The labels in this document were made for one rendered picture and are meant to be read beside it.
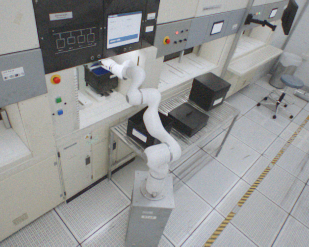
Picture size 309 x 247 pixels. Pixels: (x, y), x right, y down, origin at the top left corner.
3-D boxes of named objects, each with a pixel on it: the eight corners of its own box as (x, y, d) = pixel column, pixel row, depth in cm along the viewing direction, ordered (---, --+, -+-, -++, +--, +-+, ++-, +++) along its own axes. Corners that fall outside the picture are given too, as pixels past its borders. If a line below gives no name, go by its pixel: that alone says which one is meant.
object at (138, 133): (125, 134, 199) (127, 119, 188) (145, 119, 218) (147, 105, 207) (151, 151, 189) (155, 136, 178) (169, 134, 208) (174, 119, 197)
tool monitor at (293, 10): (282, 45, 244) (301, 7, 220) (237, 26, 268) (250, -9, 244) (295, 38, 268) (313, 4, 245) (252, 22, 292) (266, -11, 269)
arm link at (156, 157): (170, 176, 151) (179, 151, 135) (144, 185, 143) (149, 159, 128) (162, 162, 159) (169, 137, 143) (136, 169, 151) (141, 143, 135)
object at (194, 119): (189, 138, 209) (193, 127, 200) (164, 120, 221) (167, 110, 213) (207, 124, 227) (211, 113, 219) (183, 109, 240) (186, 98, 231)
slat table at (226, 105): (145, 221, 225) (159, 172, 175) (106, 180, 252) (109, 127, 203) (218, 156, 304) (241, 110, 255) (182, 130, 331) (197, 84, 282)
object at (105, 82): (96, 98, 204) (96, 65, 183) (83, 87, 213) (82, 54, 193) (118, 90, 219) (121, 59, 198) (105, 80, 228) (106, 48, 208)
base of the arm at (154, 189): (167, 201, 158) (173, 185, 146) (139, 199, 156) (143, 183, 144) (166, 178, 172) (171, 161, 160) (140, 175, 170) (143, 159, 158)
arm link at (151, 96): (155, 167, 142) (178, 161, 149) (162, 162, 132) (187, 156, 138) (132, 95, 157) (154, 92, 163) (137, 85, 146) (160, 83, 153)
